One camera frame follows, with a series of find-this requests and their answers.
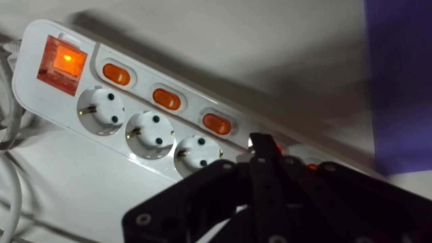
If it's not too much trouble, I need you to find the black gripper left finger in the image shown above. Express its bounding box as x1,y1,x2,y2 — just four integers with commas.
122,133,271,243

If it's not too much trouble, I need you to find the white six-socket power strip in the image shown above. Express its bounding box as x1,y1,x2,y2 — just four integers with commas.
11,18,376,183

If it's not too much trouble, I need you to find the thick white power cable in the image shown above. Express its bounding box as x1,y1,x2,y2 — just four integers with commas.
0,36,26,243

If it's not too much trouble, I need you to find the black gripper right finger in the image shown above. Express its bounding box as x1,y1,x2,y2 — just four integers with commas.
264,133,432,243

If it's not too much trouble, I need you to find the purple paper mat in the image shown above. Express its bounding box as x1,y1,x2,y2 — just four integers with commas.
362,0,432,179

